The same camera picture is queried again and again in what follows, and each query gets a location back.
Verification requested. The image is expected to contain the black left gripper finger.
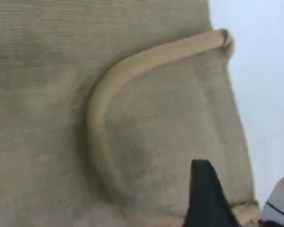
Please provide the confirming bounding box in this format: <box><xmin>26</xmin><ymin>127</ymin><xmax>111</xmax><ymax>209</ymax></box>
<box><xmin>183</xmin><ymin>159</ymin><xmax>239</xmax><ymax>227</ymax></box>

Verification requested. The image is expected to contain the brown burlap tote bag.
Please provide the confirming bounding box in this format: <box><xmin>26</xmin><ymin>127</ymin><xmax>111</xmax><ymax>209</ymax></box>
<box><xmin>0</xmin><ymin>0</ymin><xmax>260</xmax><ymax>227</ymax></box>

